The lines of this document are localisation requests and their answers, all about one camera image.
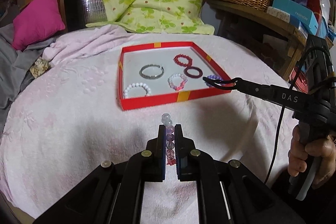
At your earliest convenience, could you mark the pale pink bead bracelet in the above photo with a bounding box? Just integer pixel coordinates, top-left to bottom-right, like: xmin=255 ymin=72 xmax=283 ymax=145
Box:
xmin=160 ymin=113 xmax=177 ymax=166

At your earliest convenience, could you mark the red bead bracelet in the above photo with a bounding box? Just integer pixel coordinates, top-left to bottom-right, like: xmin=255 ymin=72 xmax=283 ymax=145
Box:
xmin=172 ymin=53 xmax=194 ymax=68

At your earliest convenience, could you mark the magenta pillow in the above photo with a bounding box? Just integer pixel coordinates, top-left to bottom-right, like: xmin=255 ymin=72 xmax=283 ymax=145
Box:
xmin=12 ymin=0 xmax=66 ymax=51

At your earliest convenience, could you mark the silver metal bangle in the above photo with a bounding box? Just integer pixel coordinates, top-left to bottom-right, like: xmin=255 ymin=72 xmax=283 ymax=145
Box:
xmin=139 ymin=64 xmax=165 ymax=80

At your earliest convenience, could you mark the dark maroon ring bangle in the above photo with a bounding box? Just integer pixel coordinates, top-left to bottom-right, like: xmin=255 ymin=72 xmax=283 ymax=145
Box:
xmin=183 ymin=66 xmax=203 ymax=79

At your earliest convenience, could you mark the black hair tie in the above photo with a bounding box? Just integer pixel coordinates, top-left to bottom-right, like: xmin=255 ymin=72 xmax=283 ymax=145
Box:
xmin=202 ymin=76 xmax=243 ymax=90

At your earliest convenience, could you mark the blue fashion box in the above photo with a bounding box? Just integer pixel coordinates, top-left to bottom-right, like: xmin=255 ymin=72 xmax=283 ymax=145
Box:
xmin=272 ymin=0 xmax=318 ymax=35

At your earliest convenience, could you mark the white pearl bead bracelet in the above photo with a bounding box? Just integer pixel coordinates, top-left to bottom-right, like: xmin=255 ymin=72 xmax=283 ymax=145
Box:
xmin=123 ymin=82 xmax=152 ymax=99

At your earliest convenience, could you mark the pink fleece blanket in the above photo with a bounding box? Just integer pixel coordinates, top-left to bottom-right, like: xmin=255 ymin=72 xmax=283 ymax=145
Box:
xmin=0 ymin=24 xmax=300 ymax=224

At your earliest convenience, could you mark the grey bed sheet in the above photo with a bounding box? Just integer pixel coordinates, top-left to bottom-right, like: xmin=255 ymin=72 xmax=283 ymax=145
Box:
xmin=0 ymin=24 xmax=56 ymax=132

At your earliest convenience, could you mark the pink purple bead bracelet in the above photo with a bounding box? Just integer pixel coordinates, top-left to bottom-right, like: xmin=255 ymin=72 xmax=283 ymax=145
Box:
xmin=167 ymin=73 xmax=189 ymax=91

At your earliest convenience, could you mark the beige patterned cloth piece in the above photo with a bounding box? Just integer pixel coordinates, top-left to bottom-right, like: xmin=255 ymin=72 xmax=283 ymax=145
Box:
xmin=30 ymin=57 xmax=51 ymax=79

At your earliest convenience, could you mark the black cable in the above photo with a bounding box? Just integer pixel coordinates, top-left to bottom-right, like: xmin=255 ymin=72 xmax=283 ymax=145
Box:
xmin=263 ymin=46 xmax=329 ymax=185

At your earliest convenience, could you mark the wooden shelf table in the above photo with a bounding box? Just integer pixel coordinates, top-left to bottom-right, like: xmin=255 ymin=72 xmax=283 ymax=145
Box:
xmin=207 ymin=0 xmax=306 ymax=81

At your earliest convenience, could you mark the red cardboard box tray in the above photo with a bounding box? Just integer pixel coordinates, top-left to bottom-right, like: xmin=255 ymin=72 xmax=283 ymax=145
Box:
xmin=118 ymin=42 xmax=230 ymax=110

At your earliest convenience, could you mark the white patterned box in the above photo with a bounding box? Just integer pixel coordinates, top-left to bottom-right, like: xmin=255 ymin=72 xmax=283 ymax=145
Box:
xmin=266 ymin=6 xmax=290 ymax=23

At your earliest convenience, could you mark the person's right hand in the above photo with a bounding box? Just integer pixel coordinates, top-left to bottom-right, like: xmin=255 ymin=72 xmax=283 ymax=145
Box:
xmin=288 ymin=125 xmax=335 ymax=188

